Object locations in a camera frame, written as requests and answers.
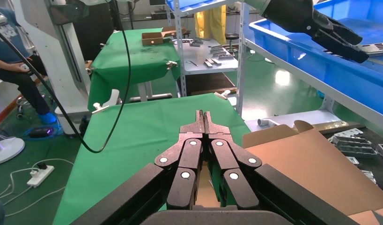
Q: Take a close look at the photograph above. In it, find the black tray with wooden frame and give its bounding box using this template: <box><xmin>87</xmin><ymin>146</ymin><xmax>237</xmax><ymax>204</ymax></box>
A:
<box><xmin>312</xmin><ymin>120</ymin><xmax>383</xmax><ymax>197</ymax></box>

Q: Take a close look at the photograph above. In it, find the metal I/O shield plate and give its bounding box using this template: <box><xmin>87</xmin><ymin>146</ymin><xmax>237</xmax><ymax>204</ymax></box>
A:
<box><xmin>359</xmin><ymin>42</ymin><xmax>383</xmax><ymax>57</ymax></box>

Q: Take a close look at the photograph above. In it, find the grey table frame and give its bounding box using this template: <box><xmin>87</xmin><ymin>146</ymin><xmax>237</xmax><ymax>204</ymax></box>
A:
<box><xmin>128</xmin><ymin>81</ymin><xmax>174</xmax><ymax>104</ymax></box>

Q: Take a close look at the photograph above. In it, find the green table cloth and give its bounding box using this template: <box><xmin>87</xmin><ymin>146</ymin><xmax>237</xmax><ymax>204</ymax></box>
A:
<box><xmin>52</xmin><ymin>93</ymin><xmax>251</xmax><ymax>225</ymax></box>
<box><xmin>87</xmin><ymin>28</ymin><xmax>182</xmax><ymax>110</ymax></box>

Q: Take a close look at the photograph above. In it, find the blue plastic tray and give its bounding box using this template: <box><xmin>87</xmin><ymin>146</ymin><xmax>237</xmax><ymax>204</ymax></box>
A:
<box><xmin>166</xmin><ymin>0</ymin><xmax>239</xmax><ymax>17</ymax></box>
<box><xmin>249</xmin><ymin>0</ymin><xmax>383</xmax><ymax>119</ymax></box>

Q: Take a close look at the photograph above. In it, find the white round stand base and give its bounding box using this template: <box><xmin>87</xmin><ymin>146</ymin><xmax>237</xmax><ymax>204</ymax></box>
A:
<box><xmin>0</xmin><ymin>136</ymin><xmax>26</xmax><ymax>167</ymax></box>

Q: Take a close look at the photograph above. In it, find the small open cardboard box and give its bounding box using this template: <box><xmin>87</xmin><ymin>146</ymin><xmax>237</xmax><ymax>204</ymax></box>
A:
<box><xmin>161</xmin><ymin>26</ymin><xmax>181</xmax><ymax>38</ymax></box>
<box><xmin>141</xmin><ymin>31</ymin><xmax>164</xmax><ymax>47</ymax></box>

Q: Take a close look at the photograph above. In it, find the white power strip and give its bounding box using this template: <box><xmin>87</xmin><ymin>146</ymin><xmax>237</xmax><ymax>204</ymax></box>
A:
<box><xmin>26</xmin><ymin>165</ymin><xmax>55</xmax><ymax>189</ymax></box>

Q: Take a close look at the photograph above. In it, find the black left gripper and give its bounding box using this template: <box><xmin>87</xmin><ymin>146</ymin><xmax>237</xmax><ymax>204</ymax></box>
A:
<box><xmin>259</xmin><ymin>0</ymin><xmax>370</xmax><ymax>64</ymax></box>

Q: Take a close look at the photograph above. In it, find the white steel shelf rack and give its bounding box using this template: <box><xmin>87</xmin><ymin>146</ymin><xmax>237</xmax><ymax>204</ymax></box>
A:
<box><xmin>165</xmin><ymin>0</ymin><xmax>242</xmax><ymax>98</ymax></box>

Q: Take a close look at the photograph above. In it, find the white robot torso column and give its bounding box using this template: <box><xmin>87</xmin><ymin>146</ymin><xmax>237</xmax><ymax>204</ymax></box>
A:
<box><xmin>11</xmin><ymin>0</ymin><xmax>93</xmax><ymax>135</ymax></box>

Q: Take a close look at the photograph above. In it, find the yellow hanging cloth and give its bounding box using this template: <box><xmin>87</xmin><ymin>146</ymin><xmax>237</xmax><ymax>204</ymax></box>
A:
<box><xmin>194</xmin><ymin>5</ymin><xmax>227</xmax><ymax>45</ymax></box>

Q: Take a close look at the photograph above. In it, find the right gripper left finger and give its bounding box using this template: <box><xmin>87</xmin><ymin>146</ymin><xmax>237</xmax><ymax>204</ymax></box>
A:
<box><xmin>154</xmin><ymin>109</ymin><xmax>206</xmax><ymax>210</ymax></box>

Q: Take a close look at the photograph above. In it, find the bare person forearm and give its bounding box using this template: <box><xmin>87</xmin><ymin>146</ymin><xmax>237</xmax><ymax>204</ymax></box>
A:
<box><xmin>0</xmin><ymin>57</ymin><xmax>15</xmax><ymax>73</ymax></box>

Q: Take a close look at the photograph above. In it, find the white power cable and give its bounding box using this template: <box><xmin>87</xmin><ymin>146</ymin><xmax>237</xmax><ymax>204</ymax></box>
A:
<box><xmin>0</xmin><ymin>157</ymin><xmax>75</xmax><ymax>218</ymax></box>

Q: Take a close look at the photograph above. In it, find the bare person hand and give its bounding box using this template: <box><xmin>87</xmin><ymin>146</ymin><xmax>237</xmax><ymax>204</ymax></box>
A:
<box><xmin>7</xmin><ymin>61</ymin><xmax>28</xmax><ymax>75</ymax></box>

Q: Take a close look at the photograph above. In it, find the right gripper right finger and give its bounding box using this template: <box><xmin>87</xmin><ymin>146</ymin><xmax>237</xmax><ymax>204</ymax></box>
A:
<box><xmin>204</xmin><ymin>111</ymin><xmax>264</xmax><ymax>210</ymax></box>

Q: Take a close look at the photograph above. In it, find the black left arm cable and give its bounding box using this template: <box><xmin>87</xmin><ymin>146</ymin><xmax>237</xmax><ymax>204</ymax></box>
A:
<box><xmin>0</xmin><ymin>0</ymin><xmax>132</xmax><ymax>154</ymax></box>

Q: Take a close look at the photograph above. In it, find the slotted white shelf post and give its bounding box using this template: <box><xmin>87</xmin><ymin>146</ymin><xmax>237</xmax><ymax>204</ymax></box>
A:
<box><xmin>236</xmin><ymin>3</ymin><xmax>250</xmax><ymax>116</ymax></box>

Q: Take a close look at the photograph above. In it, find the white metal shelf board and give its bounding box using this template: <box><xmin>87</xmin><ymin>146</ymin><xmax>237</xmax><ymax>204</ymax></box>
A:
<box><xmin>243</xmin><ymin>37</ymin><xmax>383</xmax><ymax>133</ymax></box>

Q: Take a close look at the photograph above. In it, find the white pipe fitting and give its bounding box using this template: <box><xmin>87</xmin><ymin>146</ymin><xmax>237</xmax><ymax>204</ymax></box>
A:
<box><xmin>257</xmin><ymin>118</ymin><xmax>281</xmax><ymax>128</ymax></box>

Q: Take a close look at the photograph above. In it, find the black round stool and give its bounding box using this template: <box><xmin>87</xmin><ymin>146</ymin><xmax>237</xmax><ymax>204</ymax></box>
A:
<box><xmin>225</xmin><ymin>32</ymin><xmax>241</xmax><ymax>53</ymax></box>

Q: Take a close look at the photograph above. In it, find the seated person in blue shirt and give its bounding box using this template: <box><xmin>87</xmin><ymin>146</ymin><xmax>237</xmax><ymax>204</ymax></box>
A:
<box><xmin>0</xmin><ymin>7</ymin><xmax>58</xmax><ymax>125</ymax></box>

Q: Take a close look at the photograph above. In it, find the black box with purple light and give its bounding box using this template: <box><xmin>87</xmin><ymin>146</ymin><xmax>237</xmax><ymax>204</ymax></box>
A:
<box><xmin>28</xmin><ymin>126</ymin><xmax>56</xmax><ymax>139</ymax></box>

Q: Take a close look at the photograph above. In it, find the brown cardboard box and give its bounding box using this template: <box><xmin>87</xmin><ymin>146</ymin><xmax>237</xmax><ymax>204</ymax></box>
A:
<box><xmin>242</xmin><ymin>120</ymin><xmax>383</xmax><ymax>225</ymax></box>

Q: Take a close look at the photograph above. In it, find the white painted shelf panel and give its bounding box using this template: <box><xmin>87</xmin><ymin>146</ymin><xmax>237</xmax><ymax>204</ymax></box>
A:
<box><xmin>244</xmin><ymin>109</ymin><xmax>343</xmax><ymax>133</ymax></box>

